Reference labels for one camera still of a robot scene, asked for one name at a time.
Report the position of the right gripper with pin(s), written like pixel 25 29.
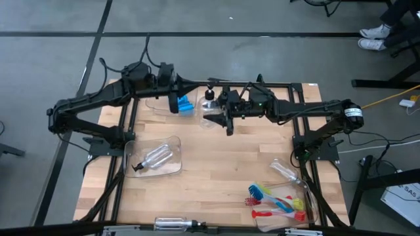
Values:
pixel 238 106

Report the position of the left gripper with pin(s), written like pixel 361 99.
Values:
pixel 167 85

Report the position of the clear pump dispenser bottle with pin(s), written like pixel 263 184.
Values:
pixel 208 109
pixel 283 168
pixel 157 157
pixel 170 224

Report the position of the clear plastic bin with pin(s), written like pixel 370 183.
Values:
pixel 170 170
pixel 282 224
pixel 157 106

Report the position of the blue dish brush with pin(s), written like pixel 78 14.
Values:
pixel 256 192

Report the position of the red dish brush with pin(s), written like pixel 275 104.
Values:
pixel 252 202
pixel 260 214

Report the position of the green yellow dish brush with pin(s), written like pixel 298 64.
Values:
pixel 298 204

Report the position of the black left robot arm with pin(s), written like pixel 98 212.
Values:
pixel 98 98

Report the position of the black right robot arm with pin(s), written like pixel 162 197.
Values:
pixel 311 109

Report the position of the black chair base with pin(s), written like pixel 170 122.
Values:
pixel 325 5

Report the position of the black stand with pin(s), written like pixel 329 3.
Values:
pixel 361 183

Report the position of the black desk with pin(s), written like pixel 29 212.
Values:
pixel 377 83

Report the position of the person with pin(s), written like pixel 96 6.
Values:
pixel 374 32

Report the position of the black stand foot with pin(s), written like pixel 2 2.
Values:
pixel 11 150

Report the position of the white power adapter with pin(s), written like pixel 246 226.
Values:
pixel 407 103

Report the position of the black crossbar with silver rails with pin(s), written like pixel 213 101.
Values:
pixel 49 229

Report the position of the white cardboard box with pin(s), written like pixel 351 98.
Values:
pixel 403 203

